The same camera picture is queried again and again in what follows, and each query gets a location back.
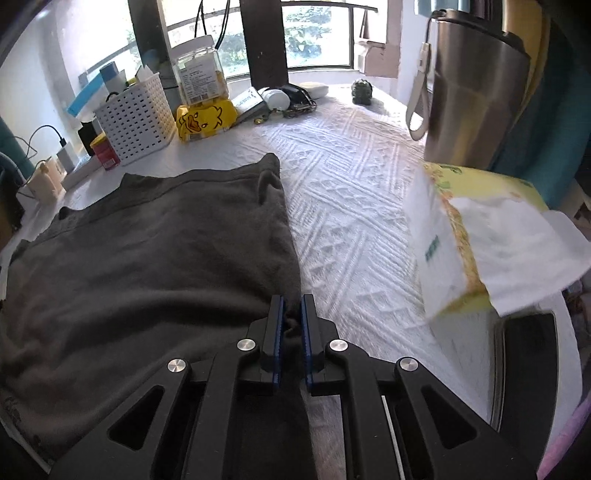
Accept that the white power strip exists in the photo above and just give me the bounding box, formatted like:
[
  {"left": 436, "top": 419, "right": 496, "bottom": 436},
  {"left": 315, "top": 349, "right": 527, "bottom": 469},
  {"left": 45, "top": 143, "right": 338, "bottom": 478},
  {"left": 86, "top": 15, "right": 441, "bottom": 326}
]
[{"left": 61, "top": 156, "right": 102, "bottom": 191}]

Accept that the yellow duck snack bag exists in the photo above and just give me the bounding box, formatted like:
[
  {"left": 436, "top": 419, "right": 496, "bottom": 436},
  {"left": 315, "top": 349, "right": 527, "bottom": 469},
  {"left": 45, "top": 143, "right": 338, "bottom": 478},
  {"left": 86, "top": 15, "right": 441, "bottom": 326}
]
[{"left": 175, "top": 98, "right": 238, "bottom": 143}]

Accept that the yellow tissue box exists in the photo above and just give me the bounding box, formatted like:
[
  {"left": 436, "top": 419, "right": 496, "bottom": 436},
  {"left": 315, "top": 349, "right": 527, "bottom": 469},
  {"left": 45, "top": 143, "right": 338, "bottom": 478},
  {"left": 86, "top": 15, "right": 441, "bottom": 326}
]
[{"left": 404, "top": 162, "right": 590, "bottom": 319}]

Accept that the black power adapter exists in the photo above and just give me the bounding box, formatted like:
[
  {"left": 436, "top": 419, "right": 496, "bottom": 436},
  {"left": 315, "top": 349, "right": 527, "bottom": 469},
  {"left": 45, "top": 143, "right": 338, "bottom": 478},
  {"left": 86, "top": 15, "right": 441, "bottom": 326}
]
[{"left": 77, "top": 117, "right": 102, "bottom": 157}]

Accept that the white perforated plastic basket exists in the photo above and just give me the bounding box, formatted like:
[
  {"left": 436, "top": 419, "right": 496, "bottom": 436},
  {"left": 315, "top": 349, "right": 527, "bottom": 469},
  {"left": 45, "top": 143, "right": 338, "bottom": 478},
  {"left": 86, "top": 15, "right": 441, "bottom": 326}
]
[{"left": 95, "top": 73, "right": 176, "bottom": 165}]

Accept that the small dark figurine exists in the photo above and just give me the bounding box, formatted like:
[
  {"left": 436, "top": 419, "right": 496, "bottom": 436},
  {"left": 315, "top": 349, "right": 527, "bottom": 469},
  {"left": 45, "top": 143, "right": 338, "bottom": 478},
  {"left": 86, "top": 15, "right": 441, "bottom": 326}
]
[{"left": 351, "top": 79, "right": 373, "bottom": 106}]

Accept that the clear jar white lid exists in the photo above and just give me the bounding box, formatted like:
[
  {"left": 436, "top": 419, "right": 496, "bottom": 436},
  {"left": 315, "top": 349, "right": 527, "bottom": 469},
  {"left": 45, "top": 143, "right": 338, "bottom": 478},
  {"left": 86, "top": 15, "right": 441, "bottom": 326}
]
[{"left": 170, "top": 35, "right": 228, "bottom": 105}]

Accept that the white usb charger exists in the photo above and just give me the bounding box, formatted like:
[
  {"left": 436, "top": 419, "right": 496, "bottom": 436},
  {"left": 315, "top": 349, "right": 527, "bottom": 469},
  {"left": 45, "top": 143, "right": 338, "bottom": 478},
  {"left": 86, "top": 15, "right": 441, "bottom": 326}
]
[{"left": 57, "top": 138, "right": 79, "bottom": 174}]

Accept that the cream cartoon mug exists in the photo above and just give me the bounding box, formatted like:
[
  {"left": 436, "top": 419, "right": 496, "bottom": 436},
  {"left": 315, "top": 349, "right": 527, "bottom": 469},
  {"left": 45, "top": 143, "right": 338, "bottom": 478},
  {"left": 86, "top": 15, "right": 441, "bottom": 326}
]
[{"left": 27, "top": 157, "right": 66, "bottom": 205}]

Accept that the keys and black pouch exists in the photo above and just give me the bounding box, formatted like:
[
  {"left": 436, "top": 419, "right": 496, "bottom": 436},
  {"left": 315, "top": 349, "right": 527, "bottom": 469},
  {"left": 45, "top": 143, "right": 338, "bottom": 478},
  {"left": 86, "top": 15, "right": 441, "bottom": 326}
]
[{"left": 231, "top": 83, "right": 329, "bottom": 125}]

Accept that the blue white pack in basket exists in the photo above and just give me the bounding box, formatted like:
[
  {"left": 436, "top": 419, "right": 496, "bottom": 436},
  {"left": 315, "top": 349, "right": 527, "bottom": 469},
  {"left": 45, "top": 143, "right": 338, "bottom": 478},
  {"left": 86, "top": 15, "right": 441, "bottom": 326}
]
[{"left": 66, "top": 62, "right": 126, "bottom": 122}]

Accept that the red tin can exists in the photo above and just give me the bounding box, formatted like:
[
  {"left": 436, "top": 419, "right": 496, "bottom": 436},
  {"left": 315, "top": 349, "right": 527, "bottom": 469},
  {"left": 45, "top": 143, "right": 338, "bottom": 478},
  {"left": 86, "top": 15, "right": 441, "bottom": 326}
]
[{"left": 90, "top": 132, "right": 120, "bottom": 171}]

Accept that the dark grey t-shirt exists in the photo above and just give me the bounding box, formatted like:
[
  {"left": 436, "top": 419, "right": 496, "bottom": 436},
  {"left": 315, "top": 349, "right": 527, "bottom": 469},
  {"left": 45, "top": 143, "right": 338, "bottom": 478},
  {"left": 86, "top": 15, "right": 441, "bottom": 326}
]
[{"left": 1, "top": 154, "right": 317, "bottom": 479}]

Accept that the black smartphone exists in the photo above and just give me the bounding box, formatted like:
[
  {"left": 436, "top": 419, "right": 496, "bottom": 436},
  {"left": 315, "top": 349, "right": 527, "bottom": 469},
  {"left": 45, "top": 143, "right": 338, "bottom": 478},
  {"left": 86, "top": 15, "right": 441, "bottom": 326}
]
[{"left": 491, "top": 312, "right": 559, "bottom": 467}]

